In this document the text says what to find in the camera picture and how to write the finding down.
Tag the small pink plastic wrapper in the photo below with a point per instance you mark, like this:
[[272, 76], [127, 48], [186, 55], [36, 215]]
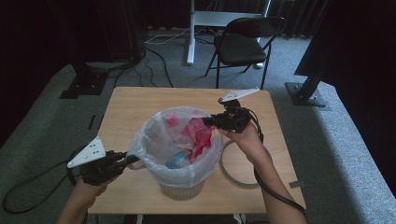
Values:
[[172, 120]]

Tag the grey tape piece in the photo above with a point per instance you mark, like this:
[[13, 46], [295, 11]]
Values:
[[295, 184]]

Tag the black stand with bolted base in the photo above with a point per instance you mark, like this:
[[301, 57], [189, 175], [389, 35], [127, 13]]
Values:
[[306, 93]]

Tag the white desk frame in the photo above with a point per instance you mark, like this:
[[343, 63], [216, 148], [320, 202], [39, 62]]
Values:
[[191, 37]]

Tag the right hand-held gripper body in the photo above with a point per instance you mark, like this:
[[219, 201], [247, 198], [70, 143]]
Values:
[[235, 118]]

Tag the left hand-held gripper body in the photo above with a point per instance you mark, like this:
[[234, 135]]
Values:
[[93, 165]]

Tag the black folding chair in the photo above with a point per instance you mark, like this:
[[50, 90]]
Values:
[[241, 48]]

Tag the ribbed beige trash bin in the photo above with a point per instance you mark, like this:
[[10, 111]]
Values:
[[182, 191]]

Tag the blue and white cup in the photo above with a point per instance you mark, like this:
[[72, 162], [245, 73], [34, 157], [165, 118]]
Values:
[[177, 161]]

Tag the black tape strip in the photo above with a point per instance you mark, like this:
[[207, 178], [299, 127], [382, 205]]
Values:
[[91, 122]]

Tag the person's right hand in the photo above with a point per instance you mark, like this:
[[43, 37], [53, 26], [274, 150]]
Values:
[[246, 143]]

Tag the crumpled red-pink plastic wrapper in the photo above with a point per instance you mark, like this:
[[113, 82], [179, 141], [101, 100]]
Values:
[[200, 137]]

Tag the black stand with square base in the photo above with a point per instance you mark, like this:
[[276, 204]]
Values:
[[82, 85]]

